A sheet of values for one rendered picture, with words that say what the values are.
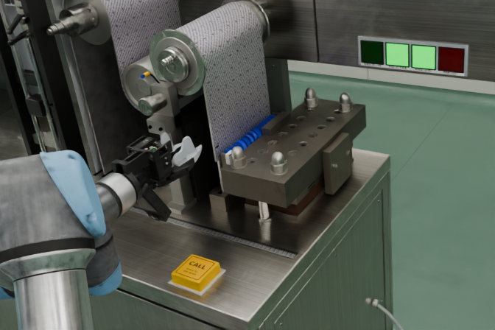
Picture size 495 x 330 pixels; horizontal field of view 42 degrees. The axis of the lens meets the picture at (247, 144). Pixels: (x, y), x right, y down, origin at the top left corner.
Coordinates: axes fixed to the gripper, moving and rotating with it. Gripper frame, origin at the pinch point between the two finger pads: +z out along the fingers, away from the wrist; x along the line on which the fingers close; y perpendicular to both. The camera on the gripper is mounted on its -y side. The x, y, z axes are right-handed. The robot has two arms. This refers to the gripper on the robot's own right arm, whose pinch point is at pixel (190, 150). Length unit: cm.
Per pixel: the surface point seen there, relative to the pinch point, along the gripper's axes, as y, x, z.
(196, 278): -16.9, -11.5, -17.7
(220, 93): 7.5, -0.2, 12.9
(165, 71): 15.0, 7.6, 5.4
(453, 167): -109, 5, 194
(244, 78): 7.4, -0.2, 22.3
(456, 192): -109, -3, 172
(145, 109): 8.6, 9.6, -0.7
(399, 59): 8, -30, 40
